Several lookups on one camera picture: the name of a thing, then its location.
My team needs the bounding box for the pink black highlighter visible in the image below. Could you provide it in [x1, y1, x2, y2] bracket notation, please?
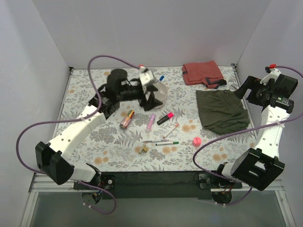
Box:
[157, 113, 174, 125]

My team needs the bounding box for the blue capped marker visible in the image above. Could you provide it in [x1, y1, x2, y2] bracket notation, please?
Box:
[156, 75, 165, 84]

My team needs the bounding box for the orange capped white pen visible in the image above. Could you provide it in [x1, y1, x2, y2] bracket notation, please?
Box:
[162, 123, 179, 139]

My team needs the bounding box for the green capped white marker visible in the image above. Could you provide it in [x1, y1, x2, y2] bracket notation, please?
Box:
[155, 141, 179, 146]

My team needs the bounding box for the gold binder clip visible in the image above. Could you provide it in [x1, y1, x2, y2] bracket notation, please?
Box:
[138, 144, 148, 154]

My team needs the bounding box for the grey thin pen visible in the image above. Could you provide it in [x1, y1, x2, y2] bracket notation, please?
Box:
[143, 140, 170, 143]

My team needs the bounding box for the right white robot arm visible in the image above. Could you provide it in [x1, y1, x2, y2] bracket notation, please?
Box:
[214, 69, 298, 191]

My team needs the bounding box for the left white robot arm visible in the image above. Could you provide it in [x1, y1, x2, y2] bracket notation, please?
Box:
[35, 67, 163, 189]

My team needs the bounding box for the white divided round organizer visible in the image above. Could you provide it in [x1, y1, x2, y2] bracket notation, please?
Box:
[153, 82, 168, 110]

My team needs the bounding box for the folded olive green cloth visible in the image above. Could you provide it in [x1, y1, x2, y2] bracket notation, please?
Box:
[196, 90, 250, 135]

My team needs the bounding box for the folded red cloth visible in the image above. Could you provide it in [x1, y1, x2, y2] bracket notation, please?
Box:
[182, 60, 227, 89]

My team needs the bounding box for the pink round sharpener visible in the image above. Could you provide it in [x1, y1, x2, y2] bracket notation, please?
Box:
[193, 137, 202, 147]

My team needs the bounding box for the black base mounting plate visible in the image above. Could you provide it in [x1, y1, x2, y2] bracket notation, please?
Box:
[73, 172, 243, 201]

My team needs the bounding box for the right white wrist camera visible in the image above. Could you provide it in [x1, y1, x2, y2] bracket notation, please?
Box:
[260, 64, 281, 85]

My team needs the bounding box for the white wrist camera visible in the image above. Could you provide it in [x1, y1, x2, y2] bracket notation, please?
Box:
[260, 64, 281, 85]
[139, 65, 156, 87]

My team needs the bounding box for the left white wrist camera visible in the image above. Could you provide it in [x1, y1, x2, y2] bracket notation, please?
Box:
[139, 65, 156, 87]

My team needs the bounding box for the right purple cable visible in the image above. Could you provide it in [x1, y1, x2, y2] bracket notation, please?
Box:
[192, 65, 303, 206]

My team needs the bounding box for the purple cable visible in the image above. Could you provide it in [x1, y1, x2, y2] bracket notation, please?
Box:
[192, 65, 303, 206]
[16, 54, 143, 215]

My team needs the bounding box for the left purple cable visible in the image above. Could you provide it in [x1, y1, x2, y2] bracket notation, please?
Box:
[16, 54, 143, 215]

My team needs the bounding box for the aluminium front rail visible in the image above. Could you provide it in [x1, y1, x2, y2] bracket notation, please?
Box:
[29, 173, 75, 192]

